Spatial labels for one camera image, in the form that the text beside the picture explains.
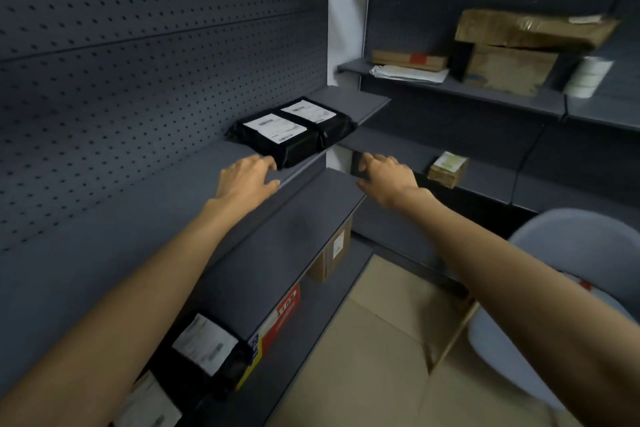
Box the flattened brown cardboard carton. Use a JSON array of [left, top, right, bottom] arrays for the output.
[[453, 9, 622, 53]]

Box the flat cardboard box red tape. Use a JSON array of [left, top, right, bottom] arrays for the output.
[[370, 49, 449, 73]]

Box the person's left forearm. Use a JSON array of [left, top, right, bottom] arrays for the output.
[[0, 199, 236, 427]]

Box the white paper roll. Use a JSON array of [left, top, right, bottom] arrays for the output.
[[563, 55, 615, 100]]

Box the grey pegboard shelving unit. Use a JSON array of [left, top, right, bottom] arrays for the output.
[[335, 0, 640, 302], [0, 0, 416, 427]]

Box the person's left hand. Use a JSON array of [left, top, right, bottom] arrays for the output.
[[212, 155, 281, 218]]

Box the white bag red mark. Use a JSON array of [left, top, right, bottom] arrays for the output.
[[559, 269, 599, 295]]

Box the person's right hand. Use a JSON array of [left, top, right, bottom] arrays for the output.
[[355, 152, 436, 212]]

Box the person's right forearm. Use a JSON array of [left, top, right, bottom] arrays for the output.
[[402, 189, 640, 427]]

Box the red printed carton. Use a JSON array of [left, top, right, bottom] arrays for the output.
[[233, 283, 303, 391]]

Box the small cardboard box white sticker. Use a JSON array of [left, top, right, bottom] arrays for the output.
[[306, 215, 355, 284]]

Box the small box pale top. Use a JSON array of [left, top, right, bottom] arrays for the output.
[[426, 151, 471, 190]]

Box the white flat envelope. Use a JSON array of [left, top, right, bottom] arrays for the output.
[[368, 64, 452, 86]]

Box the grey folding chair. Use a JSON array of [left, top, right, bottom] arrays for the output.
[[429, 207, 640, 414]]

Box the brown cardboard box dark side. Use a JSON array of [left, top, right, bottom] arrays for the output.
[[451, 40, 561, 98]]

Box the black bag package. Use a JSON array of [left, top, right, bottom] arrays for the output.
[[226, 110, 329, 171], [279, 96, 359, 150], [149, 311, 255, 410], [111, 370, 185, 427]]

